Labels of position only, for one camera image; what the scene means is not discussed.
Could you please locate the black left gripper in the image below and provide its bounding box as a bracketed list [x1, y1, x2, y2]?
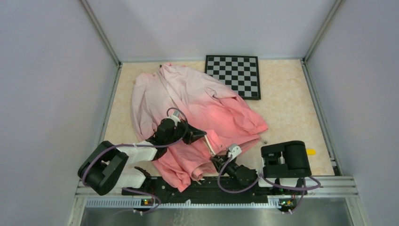
[165, 118, 206, 145]

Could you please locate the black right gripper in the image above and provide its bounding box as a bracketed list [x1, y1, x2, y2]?
[210, 153, 239, 181]

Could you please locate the pink zip-up jacket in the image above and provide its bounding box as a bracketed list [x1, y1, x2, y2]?
[131, 64, 268, 192]

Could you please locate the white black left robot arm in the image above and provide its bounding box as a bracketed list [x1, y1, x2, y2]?
[78, 116, 207, 195]

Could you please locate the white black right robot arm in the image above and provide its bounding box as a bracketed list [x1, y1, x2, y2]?
[210, 141, 321, 194]

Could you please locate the black white checkerboard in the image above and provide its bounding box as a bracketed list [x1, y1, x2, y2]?
[205, 55, 261, 100]

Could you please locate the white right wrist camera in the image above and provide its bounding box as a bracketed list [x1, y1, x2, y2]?
[226, 144, 242, 160]

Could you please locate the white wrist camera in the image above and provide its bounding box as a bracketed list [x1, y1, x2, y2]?
[226, 144, 242, 160]
[167, 115, 181, 127]

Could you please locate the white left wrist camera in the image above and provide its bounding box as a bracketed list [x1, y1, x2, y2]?
[167, 115, 181, 127]

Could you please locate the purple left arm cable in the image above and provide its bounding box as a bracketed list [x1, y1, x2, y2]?
[81, 107, 189, 216]

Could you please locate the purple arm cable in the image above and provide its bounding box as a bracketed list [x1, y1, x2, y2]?
[81, 107, 189, 216]
[216, 156, 322, 214]

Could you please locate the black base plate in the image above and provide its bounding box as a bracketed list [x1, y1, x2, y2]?
[135, 177, 302, 204]

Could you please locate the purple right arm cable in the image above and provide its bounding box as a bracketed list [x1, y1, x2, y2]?
[216, 156, 322, 214]

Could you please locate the aluminium frame rail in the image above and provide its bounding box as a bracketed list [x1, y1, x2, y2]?
[67, 176, 371, 226]

